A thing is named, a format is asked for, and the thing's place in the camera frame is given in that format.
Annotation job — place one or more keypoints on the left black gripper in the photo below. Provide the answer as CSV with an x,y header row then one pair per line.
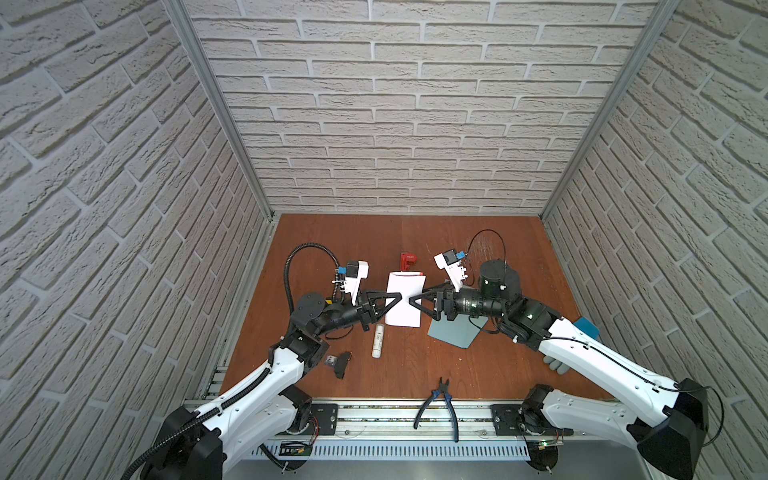
x,y
368,310

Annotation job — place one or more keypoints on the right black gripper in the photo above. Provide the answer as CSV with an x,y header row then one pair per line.
x,y
446,302

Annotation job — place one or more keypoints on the pink white letter card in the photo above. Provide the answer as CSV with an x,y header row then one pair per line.
x,y
407,284

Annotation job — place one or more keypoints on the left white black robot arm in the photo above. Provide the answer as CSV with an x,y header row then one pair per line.
x,y
209,441

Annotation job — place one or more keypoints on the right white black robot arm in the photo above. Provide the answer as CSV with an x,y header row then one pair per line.
x,y
666,421

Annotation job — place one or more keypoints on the white glue stick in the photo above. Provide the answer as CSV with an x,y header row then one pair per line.
x,y
378,341

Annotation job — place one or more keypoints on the red black pipe wrench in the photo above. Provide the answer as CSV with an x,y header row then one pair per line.
x,y
407,260

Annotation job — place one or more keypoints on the small black clip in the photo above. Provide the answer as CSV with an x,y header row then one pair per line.
x,y
339,363

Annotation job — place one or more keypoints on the aluminium frame rail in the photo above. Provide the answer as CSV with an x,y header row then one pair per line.
x,y
470,420

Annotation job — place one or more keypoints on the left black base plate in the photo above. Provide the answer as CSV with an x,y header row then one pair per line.
x,y
315,419

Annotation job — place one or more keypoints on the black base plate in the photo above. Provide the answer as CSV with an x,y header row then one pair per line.
x,y
510,420
315,419

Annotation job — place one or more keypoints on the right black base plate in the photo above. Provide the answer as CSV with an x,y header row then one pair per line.
x,y
510,420

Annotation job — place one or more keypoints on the white slotted cable duct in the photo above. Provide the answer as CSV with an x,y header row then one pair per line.
x,y
515,450

